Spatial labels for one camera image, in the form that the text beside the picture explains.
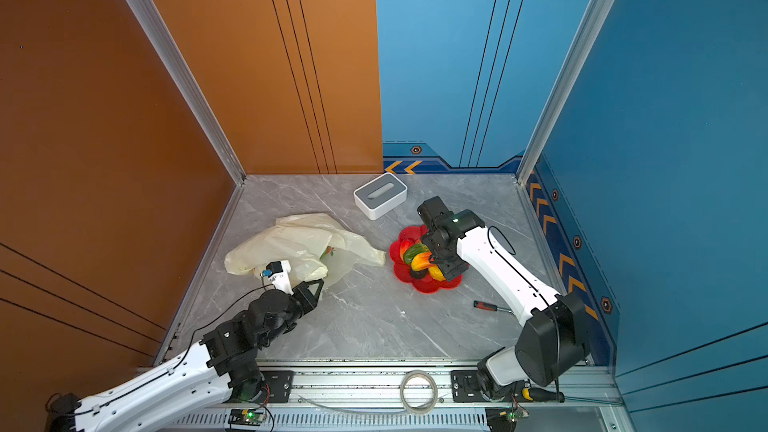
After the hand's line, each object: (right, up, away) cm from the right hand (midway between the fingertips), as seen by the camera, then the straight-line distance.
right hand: (429, 254), depth 82 cm
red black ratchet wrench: (+19, -16, +5) cm, 25 cm away
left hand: (-27, -6, -6) cm, 28 cm away
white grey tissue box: (-14, +17, +27) cm, 35 cm away
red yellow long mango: (-2, -3, +5) cm, 6 cm away
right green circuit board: (+17, -37, -11) cm, 42 cm away
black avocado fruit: (-2, -7, +7) cm, 11 cm away
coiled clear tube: (-3, -34, -12) cm, 37 cm away
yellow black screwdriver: (+26, -32, -11) cm, 42 cm away
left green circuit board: (-45, -37, -11) cm, 59 cm away
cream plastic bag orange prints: (-32, +2, -1) cm, 32 cm away
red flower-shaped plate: (0, -10, +6) cm, 12 cm away
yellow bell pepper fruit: (+3, -7, +5) cm, 9 cm away
